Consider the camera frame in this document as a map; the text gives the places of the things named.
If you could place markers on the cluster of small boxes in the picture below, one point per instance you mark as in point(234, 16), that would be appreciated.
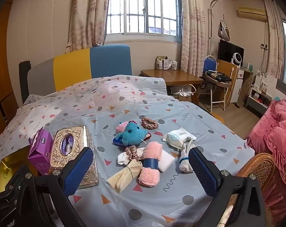
point(163, 63)

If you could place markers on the beige patterned curtain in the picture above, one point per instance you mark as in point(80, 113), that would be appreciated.
point(195, 28)
point(86, 16)
point(275, 40)

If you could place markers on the large brown satin scrunchie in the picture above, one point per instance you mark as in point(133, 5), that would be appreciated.
point(145, 124)

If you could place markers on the white bag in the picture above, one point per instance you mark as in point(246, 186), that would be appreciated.
point(180, 91)

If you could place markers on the white round fan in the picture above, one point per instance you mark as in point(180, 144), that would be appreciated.
point(237, 59)

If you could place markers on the white socks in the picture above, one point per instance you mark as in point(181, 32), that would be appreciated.
point(185, 160)

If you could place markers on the metal hanger pole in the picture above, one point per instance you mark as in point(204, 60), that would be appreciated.
point(209, 23)

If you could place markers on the grey yellow blue sofa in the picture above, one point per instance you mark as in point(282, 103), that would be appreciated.
point(72, 68)

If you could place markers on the golden ornate tissue box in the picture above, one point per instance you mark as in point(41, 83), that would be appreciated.
point(69, 134)

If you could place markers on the pink towel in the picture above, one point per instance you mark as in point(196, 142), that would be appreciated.
point(152, 151)

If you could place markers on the small brown satin scrunchie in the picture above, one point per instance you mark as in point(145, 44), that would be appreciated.
point(128, 150)

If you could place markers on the gold tray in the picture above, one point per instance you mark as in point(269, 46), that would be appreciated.
point(10, 165)

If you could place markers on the low white shelf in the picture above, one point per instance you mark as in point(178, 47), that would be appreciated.
point(258, 99)

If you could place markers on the white cloth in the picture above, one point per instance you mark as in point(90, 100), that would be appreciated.
point(124, 158)

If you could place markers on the barred window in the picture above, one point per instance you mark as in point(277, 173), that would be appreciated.
point(138, 4)

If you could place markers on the wall air conditioner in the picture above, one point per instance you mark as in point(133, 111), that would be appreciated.
point(250, 13)

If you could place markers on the black device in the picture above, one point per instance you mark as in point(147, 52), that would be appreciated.
point(217, 76)

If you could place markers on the white sponge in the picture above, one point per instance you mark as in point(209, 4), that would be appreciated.
point(167, 160)

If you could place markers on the purple tissue box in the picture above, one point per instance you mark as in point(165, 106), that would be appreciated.
point(40, 149)

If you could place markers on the wooden board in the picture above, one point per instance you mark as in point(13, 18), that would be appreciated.
point(225, 67)

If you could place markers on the wooden wardrobe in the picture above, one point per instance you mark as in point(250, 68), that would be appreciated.
point(1, 63)

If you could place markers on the hanging beige bag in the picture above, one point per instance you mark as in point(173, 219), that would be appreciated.
point(224, 32)

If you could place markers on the blue tissue packet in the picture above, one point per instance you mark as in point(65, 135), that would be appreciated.
point(117, 142)

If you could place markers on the black upright panel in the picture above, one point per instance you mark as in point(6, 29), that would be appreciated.
point(23, 80)

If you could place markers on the black television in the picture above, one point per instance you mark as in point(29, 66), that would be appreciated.
point(225, 48)

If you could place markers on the rattan chair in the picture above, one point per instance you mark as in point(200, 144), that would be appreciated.
point(258, 165)

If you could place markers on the white cabinet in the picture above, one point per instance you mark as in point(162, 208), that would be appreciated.
point(238, 85)

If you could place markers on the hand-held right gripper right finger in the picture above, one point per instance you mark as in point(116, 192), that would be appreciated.
point(202, 172)

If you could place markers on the blue metal chair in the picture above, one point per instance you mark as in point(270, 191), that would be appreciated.
point(209, 63)

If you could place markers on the blue face mask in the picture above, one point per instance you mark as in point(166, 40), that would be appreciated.
point(173, 140)

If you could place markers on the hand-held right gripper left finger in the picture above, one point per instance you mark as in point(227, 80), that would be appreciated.
point(79, 170)

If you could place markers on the blue plush toy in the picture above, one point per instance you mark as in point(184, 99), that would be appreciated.
point(133, 132)

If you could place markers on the white floral box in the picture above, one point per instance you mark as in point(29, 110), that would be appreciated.
point(261, 78)

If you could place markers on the wooden table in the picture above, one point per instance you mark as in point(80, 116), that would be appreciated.
point(173, 75)

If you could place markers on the white wet wipes pack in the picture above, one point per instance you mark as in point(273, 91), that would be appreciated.
point(183, 133)

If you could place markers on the pink ruffled bed cover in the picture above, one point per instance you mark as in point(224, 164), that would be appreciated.
point(275, 134)

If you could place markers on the folding tray table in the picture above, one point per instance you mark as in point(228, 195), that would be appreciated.
point(216, 85)

